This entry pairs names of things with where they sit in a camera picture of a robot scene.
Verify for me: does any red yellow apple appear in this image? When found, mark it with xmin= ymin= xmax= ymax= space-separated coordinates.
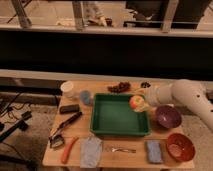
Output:
xmin=129 ymin=95 xmax=144 ymax=110

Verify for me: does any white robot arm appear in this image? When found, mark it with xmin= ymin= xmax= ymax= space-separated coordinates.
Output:
xmin=135 ymin=79 xmax=213 ymax=132

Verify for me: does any purple bowl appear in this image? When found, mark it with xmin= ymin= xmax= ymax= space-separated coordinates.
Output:
xmin=155 ymin=105 xmax=182 ymax=129

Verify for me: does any red bowl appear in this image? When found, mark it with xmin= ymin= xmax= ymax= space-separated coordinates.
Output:
xmin=166 ymin=133 xmax=196 ymax=162

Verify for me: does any small metal cup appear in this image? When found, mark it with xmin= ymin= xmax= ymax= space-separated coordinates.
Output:
xmin=141 ymin=82 xmax=151 ymax=88

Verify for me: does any dark grape bunch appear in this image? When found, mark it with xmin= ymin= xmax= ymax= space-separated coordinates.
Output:
xmin=107 ymin=82 xmax=131 ymax=93

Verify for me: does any green plastic tray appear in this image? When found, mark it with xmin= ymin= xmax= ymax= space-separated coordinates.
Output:
xmin=90 ymin=93 xmax=150 ymax=137

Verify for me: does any blue sponge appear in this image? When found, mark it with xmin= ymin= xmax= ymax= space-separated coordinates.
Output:
xmin=146 ymin=140 xmax=163 ymax=164

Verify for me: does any silver fork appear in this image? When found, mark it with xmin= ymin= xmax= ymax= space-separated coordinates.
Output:
xmin=105 ymin=147 xmax=136 ymax=153

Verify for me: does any blue grey cup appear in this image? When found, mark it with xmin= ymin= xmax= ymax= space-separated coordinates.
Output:
xmin=80 ymin=90 xmax=93 ymax=105

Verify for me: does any grey folded cloth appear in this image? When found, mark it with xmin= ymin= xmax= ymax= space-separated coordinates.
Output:
xmin=80 ymin=136 xmax=103 ymax=168

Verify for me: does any white cup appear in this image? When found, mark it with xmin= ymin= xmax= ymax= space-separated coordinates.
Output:
xmin=60 ymin=81 xmax=75 ymax=98

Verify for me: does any black rectangular block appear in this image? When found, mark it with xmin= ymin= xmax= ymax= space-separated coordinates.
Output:
xmin=59 ymin=104 xmax=80 ymax=114

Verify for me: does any orange carrot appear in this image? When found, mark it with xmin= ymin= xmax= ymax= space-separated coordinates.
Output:
xmin=61 ymin=137 xmax=79 ymax=164

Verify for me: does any black stand on floor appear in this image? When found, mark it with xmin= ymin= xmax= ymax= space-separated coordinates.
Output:
xmin=0 ymin=111 xmax=32 ymax=143

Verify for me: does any black handled brush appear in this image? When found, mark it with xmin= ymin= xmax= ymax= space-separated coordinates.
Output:
xmin=49 ymin=112 xmax=82 ymax=149

